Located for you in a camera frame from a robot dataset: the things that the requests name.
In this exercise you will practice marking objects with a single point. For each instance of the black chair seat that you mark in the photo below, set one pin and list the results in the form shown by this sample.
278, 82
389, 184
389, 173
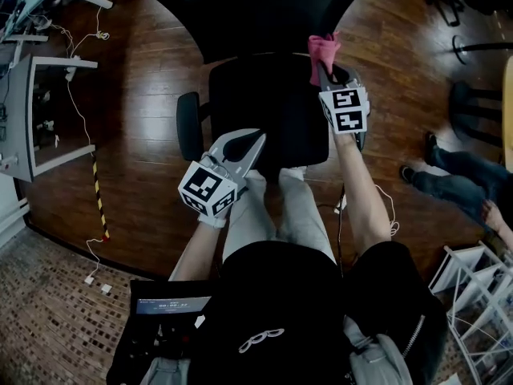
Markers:
272, 114

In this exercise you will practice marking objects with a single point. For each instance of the person's grey trousers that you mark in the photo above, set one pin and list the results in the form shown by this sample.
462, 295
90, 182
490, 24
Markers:
256, 215

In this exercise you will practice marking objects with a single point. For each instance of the black pole stand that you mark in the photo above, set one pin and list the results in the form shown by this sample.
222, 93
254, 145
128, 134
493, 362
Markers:
461, 50

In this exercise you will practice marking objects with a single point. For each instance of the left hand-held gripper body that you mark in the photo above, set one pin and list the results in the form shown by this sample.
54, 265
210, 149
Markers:
202, 185

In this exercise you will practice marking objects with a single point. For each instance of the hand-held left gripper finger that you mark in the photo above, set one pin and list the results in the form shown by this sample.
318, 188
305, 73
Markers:
250, 160
216, 151

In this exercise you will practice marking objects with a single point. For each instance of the yellow black striped floor strip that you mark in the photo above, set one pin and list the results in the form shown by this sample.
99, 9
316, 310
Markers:
99, 199

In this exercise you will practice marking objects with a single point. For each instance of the person's right forearm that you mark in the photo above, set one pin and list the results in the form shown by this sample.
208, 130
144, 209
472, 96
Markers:
360, 199

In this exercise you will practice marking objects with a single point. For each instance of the black chair armrest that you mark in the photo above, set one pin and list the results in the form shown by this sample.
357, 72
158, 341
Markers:
361, 142
189, 126

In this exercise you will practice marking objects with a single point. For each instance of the white power strip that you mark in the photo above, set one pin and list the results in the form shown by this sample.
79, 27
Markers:
71, 74

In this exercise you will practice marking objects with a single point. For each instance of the white plug adapter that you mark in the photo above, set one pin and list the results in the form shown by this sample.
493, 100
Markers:
106, 289
89, 280

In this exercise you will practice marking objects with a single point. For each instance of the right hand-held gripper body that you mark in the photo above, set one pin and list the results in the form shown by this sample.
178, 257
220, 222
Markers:
346, 110

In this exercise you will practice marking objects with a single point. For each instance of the person's black t-shirt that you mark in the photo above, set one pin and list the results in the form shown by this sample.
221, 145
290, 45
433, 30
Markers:
288, 295

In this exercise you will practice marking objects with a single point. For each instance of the pink cloth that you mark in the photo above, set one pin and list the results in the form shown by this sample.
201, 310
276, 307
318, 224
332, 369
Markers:
322, 50

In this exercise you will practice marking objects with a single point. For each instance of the black screen monitor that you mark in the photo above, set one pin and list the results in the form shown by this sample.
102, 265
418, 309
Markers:
168, 305

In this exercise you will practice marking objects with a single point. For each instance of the black table base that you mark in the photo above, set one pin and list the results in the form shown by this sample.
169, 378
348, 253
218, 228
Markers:
465, 110

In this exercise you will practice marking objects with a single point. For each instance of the red button box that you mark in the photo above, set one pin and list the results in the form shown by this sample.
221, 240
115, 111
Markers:
9, 162

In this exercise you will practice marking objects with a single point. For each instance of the grey desk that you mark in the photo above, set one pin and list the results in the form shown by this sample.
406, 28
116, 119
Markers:
18, 114

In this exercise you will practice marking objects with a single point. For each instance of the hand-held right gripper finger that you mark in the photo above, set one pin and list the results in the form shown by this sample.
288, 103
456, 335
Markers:
325, 82
352, 79

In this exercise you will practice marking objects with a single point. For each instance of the person's left forearm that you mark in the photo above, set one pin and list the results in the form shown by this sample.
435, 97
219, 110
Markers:
194, 251

